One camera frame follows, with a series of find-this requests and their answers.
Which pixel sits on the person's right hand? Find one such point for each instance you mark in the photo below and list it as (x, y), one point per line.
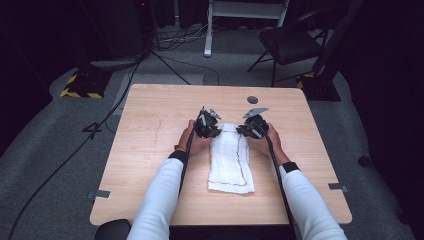
(271, 145)

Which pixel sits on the black yellow striped stand base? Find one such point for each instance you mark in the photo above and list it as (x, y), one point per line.
(321, 88)
(85, 85)

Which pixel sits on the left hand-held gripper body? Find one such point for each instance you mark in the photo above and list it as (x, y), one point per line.
(205, 123)

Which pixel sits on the black folding chair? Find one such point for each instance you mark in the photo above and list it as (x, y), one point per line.
(290, 43)

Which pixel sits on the person's dark clothing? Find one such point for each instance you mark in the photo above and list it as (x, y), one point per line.
(230, 233)

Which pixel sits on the person's left hand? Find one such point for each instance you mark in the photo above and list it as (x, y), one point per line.
(196, 141)

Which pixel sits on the black seat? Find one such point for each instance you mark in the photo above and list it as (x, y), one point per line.
(113, 230)

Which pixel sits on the black caster wheel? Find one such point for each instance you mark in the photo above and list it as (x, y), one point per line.
(364, 160)

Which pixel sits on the grey tape piece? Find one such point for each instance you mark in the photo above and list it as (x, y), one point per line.
(99, 194)
(338, 187)

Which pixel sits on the black slanted stand pole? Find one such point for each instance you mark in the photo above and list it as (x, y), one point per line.
(340, 33)

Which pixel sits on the white metal stand frame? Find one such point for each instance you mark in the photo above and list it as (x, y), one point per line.
(233, 10)

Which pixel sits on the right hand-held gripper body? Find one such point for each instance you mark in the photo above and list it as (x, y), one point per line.
(256, 125)

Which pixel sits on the white cloth with brown stitching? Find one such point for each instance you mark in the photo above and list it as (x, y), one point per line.
(230, 160)

